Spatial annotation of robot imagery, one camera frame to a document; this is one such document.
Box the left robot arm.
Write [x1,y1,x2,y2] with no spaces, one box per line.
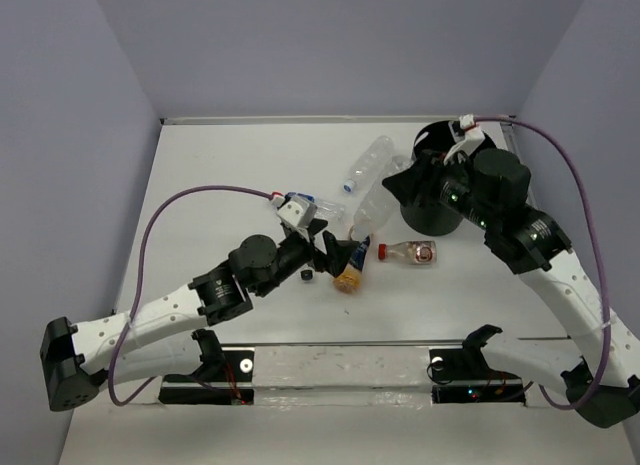
[39,219,359,412]

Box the clear crushed bottle white cap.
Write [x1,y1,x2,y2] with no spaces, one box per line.
[350,155,411,242]

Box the black cylindrical bin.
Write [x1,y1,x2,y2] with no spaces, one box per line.
[400,119,496,237]

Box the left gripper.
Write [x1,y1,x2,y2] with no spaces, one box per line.
[253,218,358,298]

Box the clear bottle blue label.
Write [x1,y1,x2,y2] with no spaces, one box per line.
[286,191,346,222]

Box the orange juice bottle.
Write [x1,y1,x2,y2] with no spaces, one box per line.
[333,236,371,294]

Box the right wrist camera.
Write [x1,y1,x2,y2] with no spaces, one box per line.
[444,114,485,164]

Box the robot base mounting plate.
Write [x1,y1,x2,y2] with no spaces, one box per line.
[158,344,529,407]

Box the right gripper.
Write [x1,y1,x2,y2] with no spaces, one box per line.
[383,147,496,231]

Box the purple cable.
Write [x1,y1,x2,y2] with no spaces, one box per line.
[108,185,281,405]
[472,114,614,411]

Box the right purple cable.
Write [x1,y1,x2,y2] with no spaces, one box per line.
[472,114,614,411]

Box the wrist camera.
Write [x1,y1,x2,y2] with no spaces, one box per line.
[444,114,485,164]
[276,195,317,230]

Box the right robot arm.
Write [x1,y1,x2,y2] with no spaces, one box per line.
[382,148,639,428]

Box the clear bottle blue cap far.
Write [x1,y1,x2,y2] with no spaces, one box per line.
[342,135,396,194]

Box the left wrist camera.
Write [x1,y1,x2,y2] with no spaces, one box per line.
[276,195,317,230]

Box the small bottle red cap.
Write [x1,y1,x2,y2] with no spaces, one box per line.
[378,240,437,266]

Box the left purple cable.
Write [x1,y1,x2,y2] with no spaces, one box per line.
[108,185,281,405]

